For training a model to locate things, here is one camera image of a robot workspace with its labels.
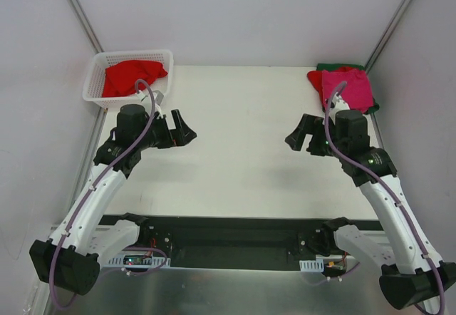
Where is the pink t shirt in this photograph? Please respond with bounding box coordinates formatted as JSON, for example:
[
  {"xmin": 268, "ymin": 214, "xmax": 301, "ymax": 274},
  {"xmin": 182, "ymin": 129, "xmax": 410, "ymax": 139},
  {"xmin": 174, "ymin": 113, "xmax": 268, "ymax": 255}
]
[{"xmin": 321, "ymin": 69, "xmax": 374, "ymax": 113}]

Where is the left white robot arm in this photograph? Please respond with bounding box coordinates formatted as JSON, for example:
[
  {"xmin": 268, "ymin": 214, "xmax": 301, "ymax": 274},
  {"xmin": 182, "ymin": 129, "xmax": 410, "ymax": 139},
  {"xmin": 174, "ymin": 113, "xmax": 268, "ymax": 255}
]
[{"xmin": 29, "ymin": 104, "xmax": 197, "ymax": 295}]

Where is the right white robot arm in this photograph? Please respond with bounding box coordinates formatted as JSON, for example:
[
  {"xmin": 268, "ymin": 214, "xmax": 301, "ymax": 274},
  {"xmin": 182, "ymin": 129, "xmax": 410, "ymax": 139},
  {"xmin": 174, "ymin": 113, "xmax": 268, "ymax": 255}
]
[{"xmin": 285, "ymin": 110, "xmax": 455, "ymax": 314}]

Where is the red crumpled t shirt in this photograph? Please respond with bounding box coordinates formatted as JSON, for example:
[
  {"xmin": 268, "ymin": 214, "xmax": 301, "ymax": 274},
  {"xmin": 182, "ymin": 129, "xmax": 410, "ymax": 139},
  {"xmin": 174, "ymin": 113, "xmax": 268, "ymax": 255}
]
[{"xmin": 102, "ymin": 60, "xmax": 168, "ymax": 98}]

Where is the white plastic basket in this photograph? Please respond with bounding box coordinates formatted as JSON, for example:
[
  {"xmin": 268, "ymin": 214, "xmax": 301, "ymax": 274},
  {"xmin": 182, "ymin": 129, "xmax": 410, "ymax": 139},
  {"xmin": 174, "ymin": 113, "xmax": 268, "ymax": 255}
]
[{"xmin": 82, "ymin": 49, "xmax": 174, "ymax": 108}]

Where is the folded red t shirt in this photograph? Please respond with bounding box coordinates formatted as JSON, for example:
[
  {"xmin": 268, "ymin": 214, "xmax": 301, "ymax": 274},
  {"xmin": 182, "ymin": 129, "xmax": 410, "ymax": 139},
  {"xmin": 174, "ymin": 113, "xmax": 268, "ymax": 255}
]
[{"xmin": 307, "ymin": 66, "xmax": 353, "ymax": 103}]

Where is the folded green t shirt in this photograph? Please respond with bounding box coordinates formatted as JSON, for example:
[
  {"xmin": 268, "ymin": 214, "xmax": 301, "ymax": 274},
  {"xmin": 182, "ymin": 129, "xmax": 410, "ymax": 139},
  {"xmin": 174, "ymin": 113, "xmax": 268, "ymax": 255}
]
[{"xmin": 315, "ymin": 63, "xmax": 380, "ymax": 115}]

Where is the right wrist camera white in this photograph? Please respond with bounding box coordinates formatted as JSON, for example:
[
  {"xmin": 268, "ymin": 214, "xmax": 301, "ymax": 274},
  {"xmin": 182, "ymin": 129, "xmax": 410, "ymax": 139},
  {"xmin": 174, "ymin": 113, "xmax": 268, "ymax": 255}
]
[{"xmin": 327, "ymin": 95, "xmax": 351, "ymax": 118}]

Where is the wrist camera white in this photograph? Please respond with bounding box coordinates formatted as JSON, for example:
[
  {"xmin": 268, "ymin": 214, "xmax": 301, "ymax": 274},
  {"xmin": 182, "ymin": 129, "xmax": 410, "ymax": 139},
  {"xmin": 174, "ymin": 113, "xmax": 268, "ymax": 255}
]
[
  {"xmin": 327, "ymin": 95, "xmax": 351, "ymax": 118},
  {"xmin": 136, "ymin": 91, "xmax": 164, "ymax": 118}
]

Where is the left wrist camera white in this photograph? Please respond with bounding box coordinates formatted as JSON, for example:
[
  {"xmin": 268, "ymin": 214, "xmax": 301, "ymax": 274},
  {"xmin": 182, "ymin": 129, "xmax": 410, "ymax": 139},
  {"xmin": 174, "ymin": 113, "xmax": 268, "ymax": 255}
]
[{"xmin": 136, "ymin": 91, "xmax": 164, "ymax": 118}]

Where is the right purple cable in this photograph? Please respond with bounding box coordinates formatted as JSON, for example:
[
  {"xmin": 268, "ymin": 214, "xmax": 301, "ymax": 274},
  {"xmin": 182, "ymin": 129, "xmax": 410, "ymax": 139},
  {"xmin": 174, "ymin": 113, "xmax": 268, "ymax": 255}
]
[{"xmin": 302, "ymin": 81, "xmax": 446, "ymax": 315}]

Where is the purple cable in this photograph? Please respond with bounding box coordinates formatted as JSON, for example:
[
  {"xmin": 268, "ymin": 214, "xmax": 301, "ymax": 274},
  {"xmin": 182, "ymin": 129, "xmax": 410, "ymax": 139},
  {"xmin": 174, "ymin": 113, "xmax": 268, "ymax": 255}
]
[
  {"xmin": 302, "ymin": 81, "xmax": 446, "ymax": 315},
  {"xmin": 48, "ymin": 79, "xmax": 168, "ymax": 311}
]

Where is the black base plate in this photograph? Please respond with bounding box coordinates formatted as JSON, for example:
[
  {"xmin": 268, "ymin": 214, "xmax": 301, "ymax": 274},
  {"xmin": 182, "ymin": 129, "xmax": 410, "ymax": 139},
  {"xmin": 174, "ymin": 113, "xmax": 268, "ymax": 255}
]
[{"xmin": 98, "ymin": 215, "xmax": 384, "ymax": 269}]

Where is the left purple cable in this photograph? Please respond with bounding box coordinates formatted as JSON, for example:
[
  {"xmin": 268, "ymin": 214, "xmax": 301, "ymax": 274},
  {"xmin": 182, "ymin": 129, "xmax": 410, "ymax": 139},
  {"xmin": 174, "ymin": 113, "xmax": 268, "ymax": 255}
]
[{"xmin": 48, "ymin": 79, "xmax": 168, "ymax": 311}]

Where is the right grey cable duct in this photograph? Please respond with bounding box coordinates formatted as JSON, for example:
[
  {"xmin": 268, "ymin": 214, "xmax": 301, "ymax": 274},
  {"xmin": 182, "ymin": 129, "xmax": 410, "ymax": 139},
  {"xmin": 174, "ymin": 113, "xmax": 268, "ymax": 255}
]
[{"xmin": 299, "ymin": 259, "xmax": 325, "ymax": 273}]

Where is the grey cable duct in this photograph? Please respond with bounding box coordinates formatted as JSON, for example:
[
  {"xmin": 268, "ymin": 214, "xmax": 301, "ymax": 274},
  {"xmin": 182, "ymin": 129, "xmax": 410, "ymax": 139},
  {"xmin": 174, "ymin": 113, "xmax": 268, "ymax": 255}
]
[
  {"xmin": 104, "ymin": 254, "xmax": 171, "ymax": 269},
  {"xmin": 299, "ymin": 259, "xmax": 325, "ymax": 273}
]

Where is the left grey cable duct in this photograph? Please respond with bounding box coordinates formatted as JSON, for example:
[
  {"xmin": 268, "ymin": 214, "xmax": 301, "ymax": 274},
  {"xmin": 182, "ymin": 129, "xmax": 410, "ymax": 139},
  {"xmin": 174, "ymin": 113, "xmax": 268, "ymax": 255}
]
[{"xmin": 104, "ymin": 254, "xmax": 171, "ymax": 269}]

